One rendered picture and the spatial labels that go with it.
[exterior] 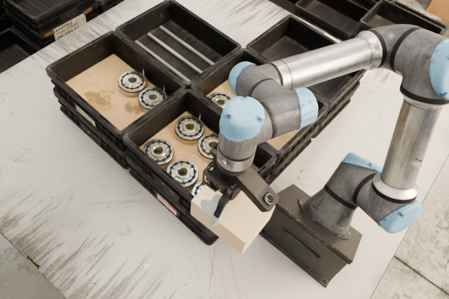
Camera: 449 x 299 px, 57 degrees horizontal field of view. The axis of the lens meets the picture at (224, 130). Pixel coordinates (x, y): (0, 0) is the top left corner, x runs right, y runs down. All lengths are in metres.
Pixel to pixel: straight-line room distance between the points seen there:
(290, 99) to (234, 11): 1.40
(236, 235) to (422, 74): 0.54
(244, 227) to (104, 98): 0.80
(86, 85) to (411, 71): 1.10
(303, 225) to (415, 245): 1.33
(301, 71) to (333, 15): 1.93
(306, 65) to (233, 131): 0.28
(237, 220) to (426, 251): 1.64
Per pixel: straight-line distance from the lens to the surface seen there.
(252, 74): 0.86
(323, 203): 1.28
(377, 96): 1.93
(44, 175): 1.57
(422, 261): 2.44
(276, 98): 0.78
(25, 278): 2.20
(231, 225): 0.97
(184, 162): 1.34
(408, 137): 1.08
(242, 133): 0.71
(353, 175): 1.25
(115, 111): 1.51
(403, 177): 1.14
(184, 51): 1.71
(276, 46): 1.79
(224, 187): 0.89
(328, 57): 0.95
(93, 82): 1.61
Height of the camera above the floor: 2.00
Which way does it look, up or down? 53 degrees down
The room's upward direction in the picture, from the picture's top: 9 degrees clockwise
